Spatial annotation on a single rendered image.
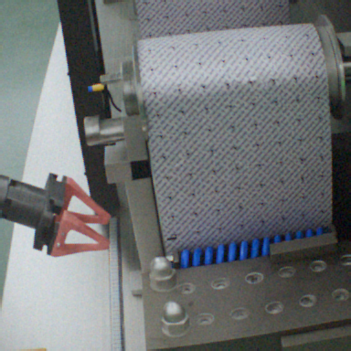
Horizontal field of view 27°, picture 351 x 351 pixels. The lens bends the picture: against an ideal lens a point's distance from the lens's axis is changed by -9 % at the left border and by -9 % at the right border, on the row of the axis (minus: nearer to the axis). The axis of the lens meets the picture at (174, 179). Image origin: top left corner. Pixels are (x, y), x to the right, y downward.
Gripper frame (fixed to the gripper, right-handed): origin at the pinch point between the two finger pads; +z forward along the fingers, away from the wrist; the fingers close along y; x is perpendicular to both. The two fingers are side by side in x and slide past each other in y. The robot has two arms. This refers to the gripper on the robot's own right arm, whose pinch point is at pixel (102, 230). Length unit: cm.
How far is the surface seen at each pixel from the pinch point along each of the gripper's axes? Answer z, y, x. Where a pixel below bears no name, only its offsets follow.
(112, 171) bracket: -0.3, -7.3, 4.8
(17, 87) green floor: -14, -307, -138
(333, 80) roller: 19.8, -1.2, 30.9
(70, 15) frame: -12.9, -33.6, 15.4
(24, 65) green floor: -15, -340, -139
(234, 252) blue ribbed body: 16.6, 3.0, 4.5
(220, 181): 11.4, -0.2, 12.2
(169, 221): 7.6, 0.0, 4.4
